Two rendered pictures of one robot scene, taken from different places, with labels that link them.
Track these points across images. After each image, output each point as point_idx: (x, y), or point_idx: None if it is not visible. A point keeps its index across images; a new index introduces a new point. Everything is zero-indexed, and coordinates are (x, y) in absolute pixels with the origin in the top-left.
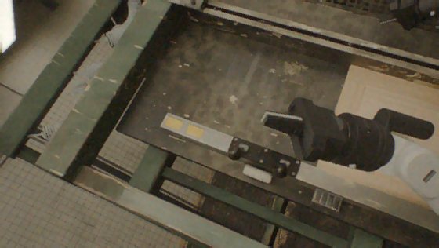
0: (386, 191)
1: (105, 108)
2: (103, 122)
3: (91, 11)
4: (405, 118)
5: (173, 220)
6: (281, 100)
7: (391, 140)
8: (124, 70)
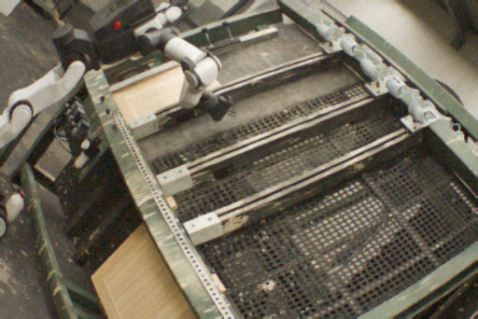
0: (165, 73)
1: (294, 10)
2: (291, 12)
3: (414, 64)
4: (171, 4)
5: (229, 19)
6: (242, 66)
7: (170, 0)
8: (308, 18)
